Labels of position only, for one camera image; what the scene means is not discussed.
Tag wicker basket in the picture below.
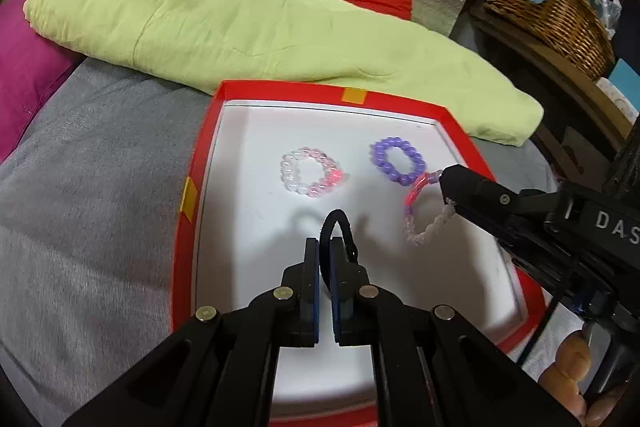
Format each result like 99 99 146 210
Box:
482 0 617 80

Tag white patterned box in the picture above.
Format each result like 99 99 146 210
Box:
595 77 640 124

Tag clear pink bead bracelet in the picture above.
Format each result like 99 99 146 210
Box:
280 146 347 200

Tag person's right hand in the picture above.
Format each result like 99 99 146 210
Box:
537 334 632 427

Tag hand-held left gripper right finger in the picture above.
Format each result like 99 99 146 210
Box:
329 237 582 427

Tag blue cardboard box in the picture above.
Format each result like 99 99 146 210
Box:
607 57 640 108

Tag wooden shelf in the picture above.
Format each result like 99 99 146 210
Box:
469 7 640 180

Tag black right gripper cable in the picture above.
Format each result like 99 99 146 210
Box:
517 294 558 368

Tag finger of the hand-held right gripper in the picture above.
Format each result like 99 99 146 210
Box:
440 164 557 224
451 201 576 294

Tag red cardboard box tray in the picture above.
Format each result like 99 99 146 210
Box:
170 79 547 427

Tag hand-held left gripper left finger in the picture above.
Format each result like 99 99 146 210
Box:
62 237 321 427

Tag pink and white bead bracelet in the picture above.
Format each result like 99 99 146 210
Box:
402 169 458 249

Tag light green folded blanket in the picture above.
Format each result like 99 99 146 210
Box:
22 0 545 146

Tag black hair tie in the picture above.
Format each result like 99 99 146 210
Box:
320 209 361 299

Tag magenta pillow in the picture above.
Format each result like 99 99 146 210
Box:
0 0 85 164

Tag purple bead bracelet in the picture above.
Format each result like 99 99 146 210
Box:
370 136 430 186

